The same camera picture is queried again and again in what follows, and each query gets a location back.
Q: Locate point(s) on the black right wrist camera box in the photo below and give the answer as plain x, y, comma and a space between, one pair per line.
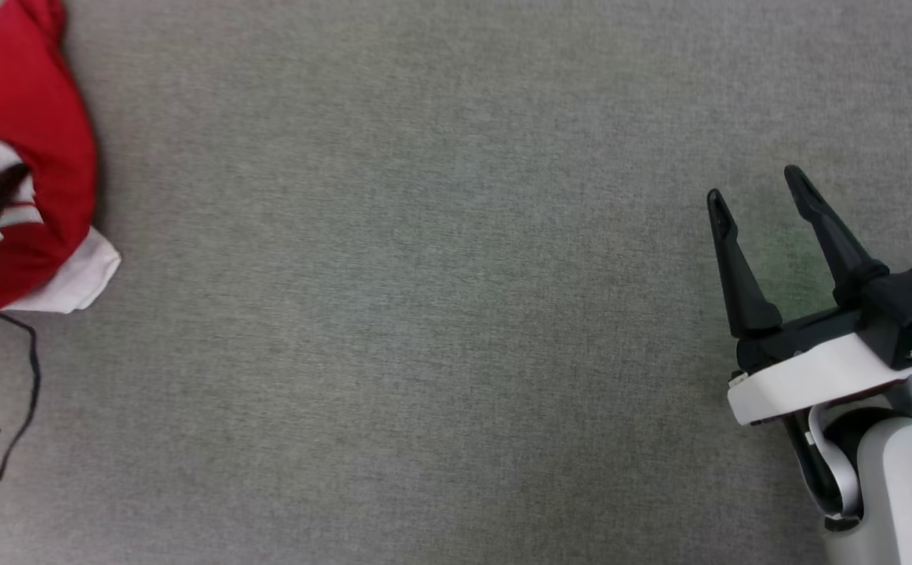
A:
911, 310

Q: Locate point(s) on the red garment with white trim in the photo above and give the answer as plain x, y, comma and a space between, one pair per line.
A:
24, 102

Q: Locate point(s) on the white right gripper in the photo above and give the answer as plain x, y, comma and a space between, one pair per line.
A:
809, 377

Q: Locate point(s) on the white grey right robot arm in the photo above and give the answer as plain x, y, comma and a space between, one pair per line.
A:
907, 486

